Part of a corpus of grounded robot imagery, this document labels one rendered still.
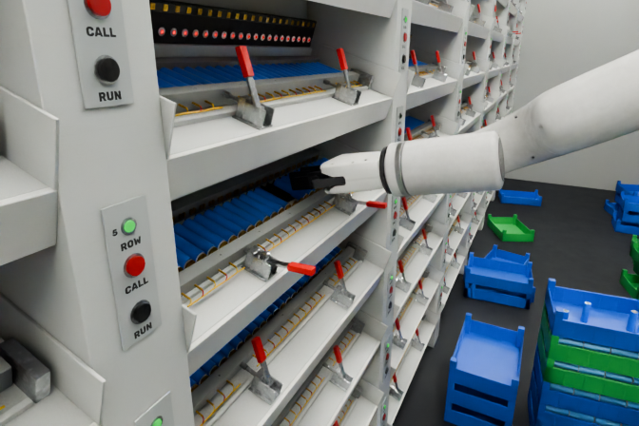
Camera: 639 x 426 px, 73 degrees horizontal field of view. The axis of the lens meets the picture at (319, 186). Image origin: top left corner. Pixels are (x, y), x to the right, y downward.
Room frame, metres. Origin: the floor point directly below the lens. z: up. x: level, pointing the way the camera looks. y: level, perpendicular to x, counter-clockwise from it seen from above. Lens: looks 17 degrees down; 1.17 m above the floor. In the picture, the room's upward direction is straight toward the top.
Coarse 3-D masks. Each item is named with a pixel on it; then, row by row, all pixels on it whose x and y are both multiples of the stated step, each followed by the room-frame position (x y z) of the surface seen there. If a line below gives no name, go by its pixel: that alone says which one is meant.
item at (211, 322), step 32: (384, 192) 0.87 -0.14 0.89; (320, 224) 0.67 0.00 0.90; (352, 224) 0.73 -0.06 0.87; (288, 256) 0.56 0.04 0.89; (320, 256) 0.63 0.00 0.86; (224, 288) 0.46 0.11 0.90; (256, 288) 0.47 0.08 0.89; (288, 288) 0.55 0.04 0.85; (192, 320) 0.35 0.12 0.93; (224, 320) 0.41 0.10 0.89; (192, 352) 0.36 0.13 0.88
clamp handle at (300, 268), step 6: (264, 258) 0.50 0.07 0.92; (270, 264) 0.49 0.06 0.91; (276, 264) 0.49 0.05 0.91; (282, 264) 0.49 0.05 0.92; (288, 264) 0.48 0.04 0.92; (294, 264) 0.48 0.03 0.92; (300, 264) 0.48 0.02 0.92; (306, 264) 0.48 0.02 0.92; (288, 270) 0.48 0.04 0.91; (294, 270) 0.48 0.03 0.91; (300, 270) 0.47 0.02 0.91; (306, 270) 0.47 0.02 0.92; (312, 270) 0.47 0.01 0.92
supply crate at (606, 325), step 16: (560, 288) 1.22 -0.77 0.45; (560, 304) 1.20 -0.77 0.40; (576, 304) 1.20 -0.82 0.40; (592, 304) 1.19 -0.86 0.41; (608, 304) 1.17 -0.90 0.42; (624, 304) 1.16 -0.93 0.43; (560, 320) 1.05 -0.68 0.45; (576, 320) 1.11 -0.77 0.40; (592, 320) 1.11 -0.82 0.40; (608, 320) 1.11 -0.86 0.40; (624, 320) 1.11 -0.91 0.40; (560, 336) 1.04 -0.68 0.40; (576, 336) 1.03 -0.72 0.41; (592, 336) 1.02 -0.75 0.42; (608, 336) 1.00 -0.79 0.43; (624, 336) 0.99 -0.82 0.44
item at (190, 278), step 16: (320, 192) 0.73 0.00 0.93; (352, 192) 0.80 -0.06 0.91; (288, 208) 0.64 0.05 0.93; (304, 208) 0.66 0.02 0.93; (272, 224) 0.58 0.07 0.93; (288, 224) 0.62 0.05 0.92; (240, 240) 0.53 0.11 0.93; (256, 240) 0.54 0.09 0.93; (208, 256) 0.48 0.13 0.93; (224, 256) 0.48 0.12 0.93; (240, 256) 0.51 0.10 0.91; (192, 272) 0.44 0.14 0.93; (208, 272) 0.46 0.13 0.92; (224, 272) 0.47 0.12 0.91; (192, 288) 0.44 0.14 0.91
